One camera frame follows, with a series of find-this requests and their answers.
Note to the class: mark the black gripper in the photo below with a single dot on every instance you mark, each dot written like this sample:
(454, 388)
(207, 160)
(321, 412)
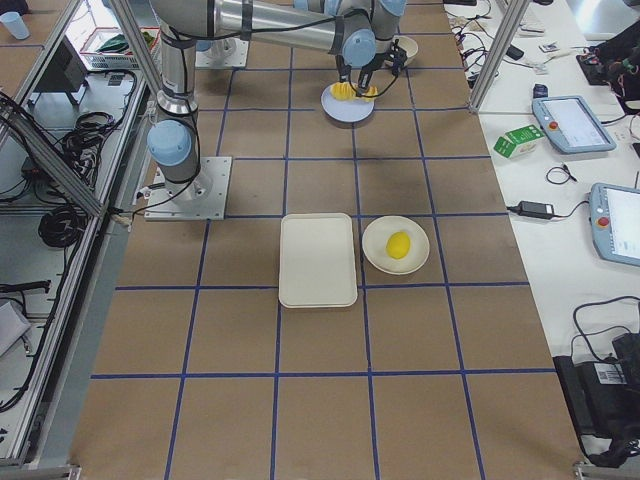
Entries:
(356, 63)

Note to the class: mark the yellow ridged bread loaf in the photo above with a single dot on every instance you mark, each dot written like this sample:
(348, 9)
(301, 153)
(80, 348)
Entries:
(347, 91)

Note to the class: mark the blue plate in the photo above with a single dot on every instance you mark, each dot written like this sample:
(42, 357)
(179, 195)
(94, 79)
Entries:
(348, 111)

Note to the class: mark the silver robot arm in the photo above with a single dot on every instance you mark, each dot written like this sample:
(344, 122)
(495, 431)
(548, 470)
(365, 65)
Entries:
(360, 35)
(216, 48)

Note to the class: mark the cream plate under lemon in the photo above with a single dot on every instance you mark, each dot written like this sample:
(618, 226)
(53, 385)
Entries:
(374, 241)

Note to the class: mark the cream bowl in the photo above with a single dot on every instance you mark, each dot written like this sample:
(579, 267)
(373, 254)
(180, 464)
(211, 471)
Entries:
(409, 45)

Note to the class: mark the green and white box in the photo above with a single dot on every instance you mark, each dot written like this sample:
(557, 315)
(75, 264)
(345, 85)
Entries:
(519, 141)

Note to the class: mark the yellow lemon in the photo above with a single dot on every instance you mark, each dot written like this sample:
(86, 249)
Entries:
(398, 245)

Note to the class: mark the white rectangular tray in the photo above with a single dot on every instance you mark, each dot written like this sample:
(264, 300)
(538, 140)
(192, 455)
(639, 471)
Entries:
(317, 261)

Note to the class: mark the black power adapter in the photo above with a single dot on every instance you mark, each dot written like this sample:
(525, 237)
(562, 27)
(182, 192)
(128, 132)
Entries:
(536, 210)

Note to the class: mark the far teach pendant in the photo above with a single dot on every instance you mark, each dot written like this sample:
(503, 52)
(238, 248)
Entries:
(571, 126)

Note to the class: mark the teach pendant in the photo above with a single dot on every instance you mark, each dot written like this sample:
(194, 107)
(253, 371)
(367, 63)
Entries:
(614, 220)
(571, 126)

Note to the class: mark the near teach pendant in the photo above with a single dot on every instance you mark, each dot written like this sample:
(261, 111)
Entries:
(614, 220)

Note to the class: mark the blue plastic cup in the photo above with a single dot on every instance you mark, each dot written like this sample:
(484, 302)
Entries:
(14, 23)

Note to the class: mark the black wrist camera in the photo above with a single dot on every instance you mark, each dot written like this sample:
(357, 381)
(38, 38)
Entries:
(396, 58)

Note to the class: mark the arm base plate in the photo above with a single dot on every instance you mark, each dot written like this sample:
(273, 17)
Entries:
(204, 198)
(237, 60)

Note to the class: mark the aluminium frame post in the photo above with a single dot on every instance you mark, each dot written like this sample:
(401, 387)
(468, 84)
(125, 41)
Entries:
(506, 31)

